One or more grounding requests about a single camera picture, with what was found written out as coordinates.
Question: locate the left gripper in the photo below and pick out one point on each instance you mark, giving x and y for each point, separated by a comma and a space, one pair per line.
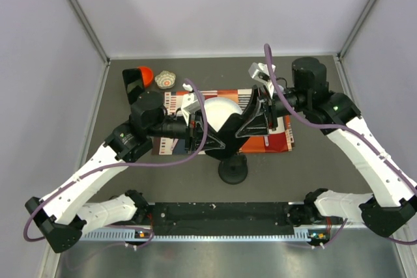
196, 131

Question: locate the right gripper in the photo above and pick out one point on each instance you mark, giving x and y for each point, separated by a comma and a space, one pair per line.
257, 124

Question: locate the black clamp phone stand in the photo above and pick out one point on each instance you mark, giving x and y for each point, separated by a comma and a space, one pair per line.
233, 170

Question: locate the large black smartphone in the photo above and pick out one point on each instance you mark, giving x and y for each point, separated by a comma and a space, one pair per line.
133, 84

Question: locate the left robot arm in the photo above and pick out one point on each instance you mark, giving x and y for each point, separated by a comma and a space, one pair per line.
66, 214

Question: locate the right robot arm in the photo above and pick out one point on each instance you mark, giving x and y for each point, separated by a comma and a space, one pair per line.
392, 201

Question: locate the white plate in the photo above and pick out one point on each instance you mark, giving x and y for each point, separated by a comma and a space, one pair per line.
218, 110

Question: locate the patchwork placemat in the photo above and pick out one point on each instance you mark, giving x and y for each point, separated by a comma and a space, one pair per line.
280, 140

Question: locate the small patterned bowl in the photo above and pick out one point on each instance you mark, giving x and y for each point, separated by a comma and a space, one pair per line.
165, 80

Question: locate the orange bowl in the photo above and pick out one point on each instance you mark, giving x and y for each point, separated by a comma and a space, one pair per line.
147, 75

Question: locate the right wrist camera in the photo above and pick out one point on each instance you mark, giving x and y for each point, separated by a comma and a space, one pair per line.
259, 72

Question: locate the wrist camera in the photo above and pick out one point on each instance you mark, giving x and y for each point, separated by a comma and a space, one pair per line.
190, 102
259, 72

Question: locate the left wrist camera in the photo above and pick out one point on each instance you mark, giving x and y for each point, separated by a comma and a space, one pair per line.
190, 102

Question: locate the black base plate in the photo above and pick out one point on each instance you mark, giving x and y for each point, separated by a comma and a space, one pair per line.
222, 218

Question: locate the slotted cable duct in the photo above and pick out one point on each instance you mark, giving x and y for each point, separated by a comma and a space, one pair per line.
125, 235

